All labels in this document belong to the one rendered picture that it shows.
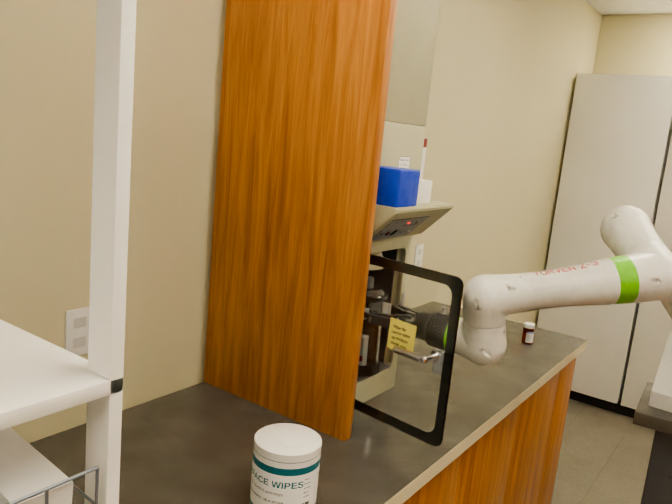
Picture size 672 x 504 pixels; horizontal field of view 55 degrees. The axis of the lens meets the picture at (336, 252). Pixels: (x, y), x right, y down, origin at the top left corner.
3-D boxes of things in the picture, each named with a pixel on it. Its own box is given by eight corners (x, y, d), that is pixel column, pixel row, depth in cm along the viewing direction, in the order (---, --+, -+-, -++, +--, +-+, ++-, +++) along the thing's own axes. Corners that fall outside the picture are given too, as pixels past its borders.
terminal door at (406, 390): (343, 402, 166) (358, 250, 159) (441, 448, 146) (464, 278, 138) (341, 402, 165) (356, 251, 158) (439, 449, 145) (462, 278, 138)
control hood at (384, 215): (350, 242, 158) (354, 201, 156) (413, 232, 184) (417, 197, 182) (390, 250, 152) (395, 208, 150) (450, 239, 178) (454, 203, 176)
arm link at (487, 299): (617, 313, 153) (594, 292, 163) (623, 271, 148) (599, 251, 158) (469, 333, 150) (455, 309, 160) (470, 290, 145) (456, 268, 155)
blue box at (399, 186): (361, 202, 157) (365, 165, 156) (382, 200, 165) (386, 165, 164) (396, 207, 152) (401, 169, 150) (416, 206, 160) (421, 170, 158)
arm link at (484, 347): (494, 379, 154) (513, 357, 162) (496, 335, 149) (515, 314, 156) (442, 362, 162) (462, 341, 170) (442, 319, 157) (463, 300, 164)
